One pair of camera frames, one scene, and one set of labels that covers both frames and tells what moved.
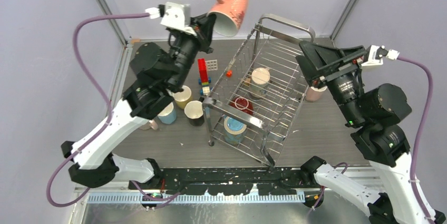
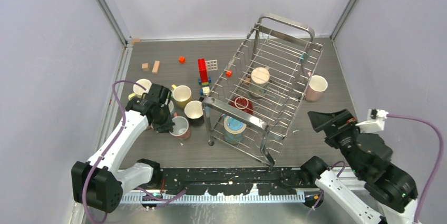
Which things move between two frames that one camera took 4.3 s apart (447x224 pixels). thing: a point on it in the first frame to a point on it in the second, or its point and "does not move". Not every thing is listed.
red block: [203, 69] does not move
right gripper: [314, 57] to [320, 120]
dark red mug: [242, 104] does not move
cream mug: [260, 77] does not move
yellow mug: [183, 99] does not move
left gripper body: [203, 45] to [164, 122]
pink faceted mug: [314, 94] does not move
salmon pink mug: [230, 8] to [181, 129]
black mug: [194, 111] does not move
